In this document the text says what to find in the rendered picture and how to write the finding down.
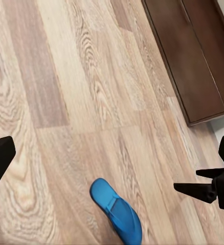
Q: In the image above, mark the sandal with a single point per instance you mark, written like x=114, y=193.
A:
x=124, y=218

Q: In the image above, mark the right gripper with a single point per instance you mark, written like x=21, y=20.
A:
x=207, y=192

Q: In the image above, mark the bench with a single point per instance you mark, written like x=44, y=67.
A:
x=190, y=37

